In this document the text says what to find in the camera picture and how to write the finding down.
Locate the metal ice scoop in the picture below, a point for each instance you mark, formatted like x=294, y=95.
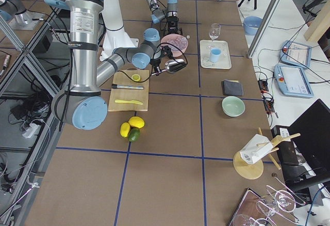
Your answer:
x=171, y=66

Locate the lemon half slice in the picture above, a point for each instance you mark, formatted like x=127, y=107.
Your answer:
x=136, y=78

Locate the grey folded cloth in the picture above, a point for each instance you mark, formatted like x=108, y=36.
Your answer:
x=232, y=88

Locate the upside-down wine glass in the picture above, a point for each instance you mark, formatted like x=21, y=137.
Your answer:
x=279, y=202

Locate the yellow plastic knife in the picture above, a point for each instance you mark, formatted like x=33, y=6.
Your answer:
x=129, y=101

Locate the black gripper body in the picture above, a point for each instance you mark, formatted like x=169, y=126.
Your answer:
x=155, y=63
x=171, y=21

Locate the teach pendant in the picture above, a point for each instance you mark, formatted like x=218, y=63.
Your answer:
x=296, y=54
x=292, y=81

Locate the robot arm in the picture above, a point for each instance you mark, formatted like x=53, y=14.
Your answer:
x=80, y=103
x=165, y=16

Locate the cream bear tray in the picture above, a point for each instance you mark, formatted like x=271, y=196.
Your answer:
x=224, y=61

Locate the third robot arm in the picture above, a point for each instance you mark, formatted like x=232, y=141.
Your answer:
x=19, y=18

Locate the metal cylinder rod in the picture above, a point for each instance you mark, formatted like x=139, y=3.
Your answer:
x=131, y=87

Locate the wooden stand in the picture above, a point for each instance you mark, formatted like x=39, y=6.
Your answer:
x=254, y=171

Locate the right teach pendant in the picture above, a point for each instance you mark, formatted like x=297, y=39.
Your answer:
x=292, y=81

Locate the pink bowl of ice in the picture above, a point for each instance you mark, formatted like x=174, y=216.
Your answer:
x=176, y=42

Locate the blue basin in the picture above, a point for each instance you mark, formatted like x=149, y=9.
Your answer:
x=251, y=25

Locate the white carton box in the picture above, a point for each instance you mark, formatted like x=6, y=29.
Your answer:
x=257, y=148

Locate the left teach pendant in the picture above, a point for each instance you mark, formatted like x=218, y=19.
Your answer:
x=296, y=54

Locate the green lime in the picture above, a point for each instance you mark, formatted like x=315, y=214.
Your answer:
x=133, y=134

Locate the green bowl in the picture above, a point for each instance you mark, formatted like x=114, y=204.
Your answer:
x=233, y=106

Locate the white power adapter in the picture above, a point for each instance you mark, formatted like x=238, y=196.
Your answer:
x=29, y=132

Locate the wooden cutting board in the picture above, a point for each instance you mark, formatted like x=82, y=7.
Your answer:
x=141, y=95

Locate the yellow lemon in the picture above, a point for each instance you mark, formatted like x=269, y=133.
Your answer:
x=136, y=122
x=125, y=129

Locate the light blue cup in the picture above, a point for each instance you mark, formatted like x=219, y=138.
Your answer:
x=215, y=54

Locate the clear wine glass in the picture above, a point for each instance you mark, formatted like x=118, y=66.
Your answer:
x=214, y=33

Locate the black monitor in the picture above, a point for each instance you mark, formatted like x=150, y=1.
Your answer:
x=313, y=144

